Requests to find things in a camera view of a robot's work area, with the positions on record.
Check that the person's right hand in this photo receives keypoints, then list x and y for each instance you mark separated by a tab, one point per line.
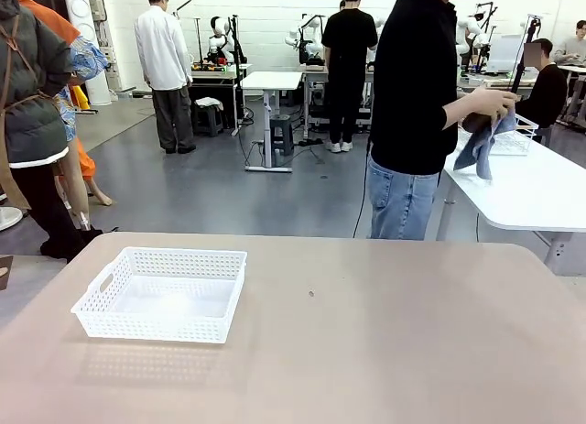
496	102

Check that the blue-grey cleaning cloth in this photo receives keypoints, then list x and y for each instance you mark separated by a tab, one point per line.
480	154

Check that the white perforated plastic basket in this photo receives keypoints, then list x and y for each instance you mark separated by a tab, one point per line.
160	327

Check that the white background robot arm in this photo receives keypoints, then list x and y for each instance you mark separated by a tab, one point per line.
219	35
469	32
300	37

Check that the person's right forearm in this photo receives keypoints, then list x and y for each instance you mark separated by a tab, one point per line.
460	110

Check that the seated person in black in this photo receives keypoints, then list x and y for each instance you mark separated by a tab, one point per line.
545	90

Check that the person in black shirt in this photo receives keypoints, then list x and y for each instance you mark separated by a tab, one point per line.
407	99

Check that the seated person in grey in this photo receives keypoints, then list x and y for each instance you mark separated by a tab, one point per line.
572	46

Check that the white rounded side table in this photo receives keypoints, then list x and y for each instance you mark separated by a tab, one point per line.
526	195

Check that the background person in black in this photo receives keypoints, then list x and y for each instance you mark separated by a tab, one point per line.
348	53

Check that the grey plastic stool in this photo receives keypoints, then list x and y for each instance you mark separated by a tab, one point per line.
280	131

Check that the white standing desk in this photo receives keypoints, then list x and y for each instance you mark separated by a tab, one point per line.
270	80

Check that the dark stool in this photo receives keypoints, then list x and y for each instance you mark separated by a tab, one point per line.
208	117

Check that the person in white shirt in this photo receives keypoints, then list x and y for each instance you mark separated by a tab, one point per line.
162	53

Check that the yellow cone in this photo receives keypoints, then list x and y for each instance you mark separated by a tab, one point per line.
81	99

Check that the mannequin in orange clothes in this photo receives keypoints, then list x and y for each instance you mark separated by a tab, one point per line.
84	163

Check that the white tower air conditioner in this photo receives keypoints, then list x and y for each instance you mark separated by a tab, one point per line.
84	25

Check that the mannequin with dark vest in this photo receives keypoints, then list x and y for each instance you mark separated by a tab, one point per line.
32	99

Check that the white round fan base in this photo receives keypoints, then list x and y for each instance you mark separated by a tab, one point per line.
7	218

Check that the black camera stand pole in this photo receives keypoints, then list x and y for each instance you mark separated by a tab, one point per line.
526	53

